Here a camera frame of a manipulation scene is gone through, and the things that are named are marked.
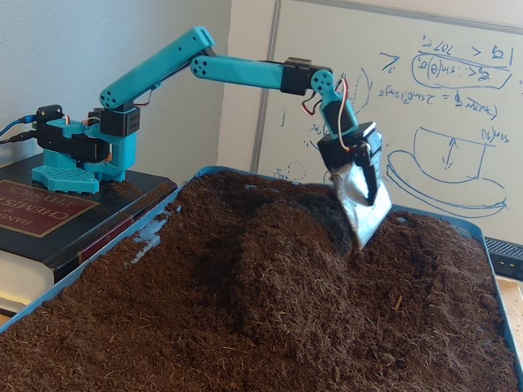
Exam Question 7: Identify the whiteboard with blue drawings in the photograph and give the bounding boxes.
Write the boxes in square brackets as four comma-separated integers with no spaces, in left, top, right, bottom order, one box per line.
[251,0,523,246]

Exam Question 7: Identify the black controller board box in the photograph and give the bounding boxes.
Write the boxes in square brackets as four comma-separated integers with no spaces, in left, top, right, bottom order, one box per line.
[34,105,65,131]

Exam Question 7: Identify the black vented device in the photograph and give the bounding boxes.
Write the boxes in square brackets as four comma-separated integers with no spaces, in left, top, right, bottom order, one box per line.
[484,235,523,281]

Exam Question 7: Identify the blue plastic tray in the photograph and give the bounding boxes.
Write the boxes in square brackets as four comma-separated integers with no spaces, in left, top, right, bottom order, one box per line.
[0,165,523,368]

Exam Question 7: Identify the blue tray of soil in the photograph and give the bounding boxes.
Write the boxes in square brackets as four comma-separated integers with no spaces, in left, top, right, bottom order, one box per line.
[0,169,520,392]

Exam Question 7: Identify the black chemistry physics handbook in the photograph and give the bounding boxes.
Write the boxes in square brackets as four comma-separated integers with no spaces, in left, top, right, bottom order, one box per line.
[0,157,179,318]

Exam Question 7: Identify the black cable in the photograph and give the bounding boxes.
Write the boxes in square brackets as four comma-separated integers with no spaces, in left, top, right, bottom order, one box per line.
[0,130,40,145]

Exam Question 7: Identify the blue cable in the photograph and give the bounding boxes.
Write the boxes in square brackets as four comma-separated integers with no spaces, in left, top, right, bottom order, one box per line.
[0,115,38,138]

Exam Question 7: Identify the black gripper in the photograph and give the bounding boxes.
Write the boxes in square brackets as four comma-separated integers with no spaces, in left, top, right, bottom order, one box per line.
[317,121,394,252]

